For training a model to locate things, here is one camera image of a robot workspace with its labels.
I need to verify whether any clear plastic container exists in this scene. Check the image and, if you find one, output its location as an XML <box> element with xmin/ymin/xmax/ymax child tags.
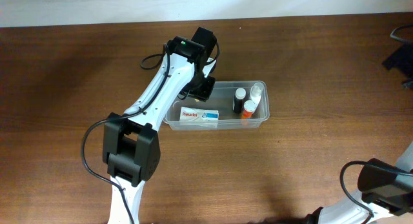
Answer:
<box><xmin>163</xmin><ymin>81</ymin><xmax>270</xmax><ymax>130</ymax></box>

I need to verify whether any white calamine lotion bottle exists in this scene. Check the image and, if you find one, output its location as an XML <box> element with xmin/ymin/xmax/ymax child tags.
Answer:
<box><xmin>250</xmin><ymin>83</ymin><xmax>264</xmax><ymax>105</ymax></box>

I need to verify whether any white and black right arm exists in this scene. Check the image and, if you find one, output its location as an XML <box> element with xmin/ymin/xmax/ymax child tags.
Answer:
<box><xmin>304</xmin><ymin>145</ymin><xmax>412</xmax><ymax>223</ymax></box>

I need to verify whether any white Panadol box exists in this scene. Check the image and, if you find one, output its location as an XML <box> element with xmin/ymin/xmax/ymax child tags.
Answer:
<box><xmin>179</xmin><ymin>107</ymin><xmax>219</xmax><ymax>128</ymax></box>

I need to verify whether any orange bottle white cap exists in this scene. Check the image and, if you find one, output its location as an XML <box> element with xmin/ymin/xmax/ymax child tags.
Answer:
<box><xmin>241</xmin><ymin>99</ymin><xmax>257</xmax><ymax>119</ymax></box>

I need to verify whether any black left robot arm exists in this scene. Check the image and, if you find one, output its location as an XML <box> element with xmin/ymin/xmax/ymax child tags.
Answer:
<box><xmin>103</xmin><ymin>27</ymin><xmax>219</xmax><ymax>223</ymax></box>

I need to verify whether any black bottle white cap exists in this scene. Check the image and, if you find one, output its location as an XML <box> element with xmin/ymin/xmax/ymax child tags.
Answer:
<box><xmin>232</xmin><ymin>88</ymin><xmax>246</xmax><ymax>114</ymax></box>

